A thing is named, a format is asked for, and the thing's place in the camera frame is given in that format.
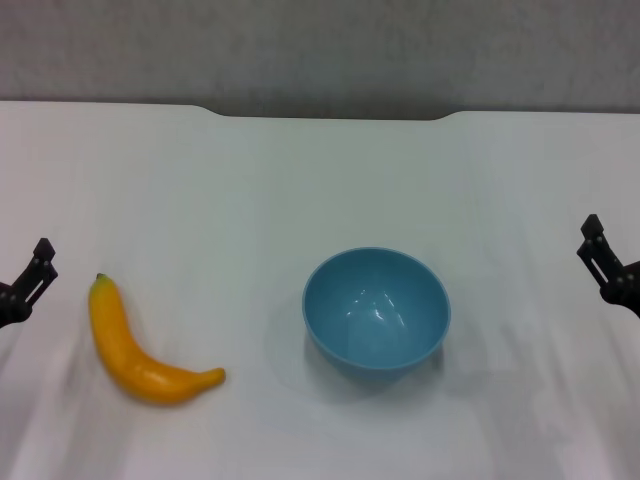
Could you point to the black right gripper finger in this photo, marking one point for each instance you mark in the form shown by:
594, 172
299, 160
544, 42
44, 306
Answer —
597, 255

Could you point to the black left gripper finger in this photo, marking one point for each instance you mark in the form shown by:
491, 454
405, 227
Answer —
39, 270

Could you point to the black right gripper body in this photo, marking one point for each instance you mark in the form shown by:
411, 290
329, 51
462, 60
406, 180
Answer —
625, 292

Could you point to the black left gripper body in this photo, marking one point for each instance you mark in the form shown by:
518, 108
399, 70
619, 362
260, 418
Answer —
11, 307

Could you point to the yellow banana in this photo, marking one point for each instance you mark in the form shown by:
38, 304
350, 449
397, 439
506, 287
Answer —
115, 340

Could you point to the blue plastic bowl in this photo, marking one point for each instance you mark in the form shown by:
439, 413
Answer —
375, 320

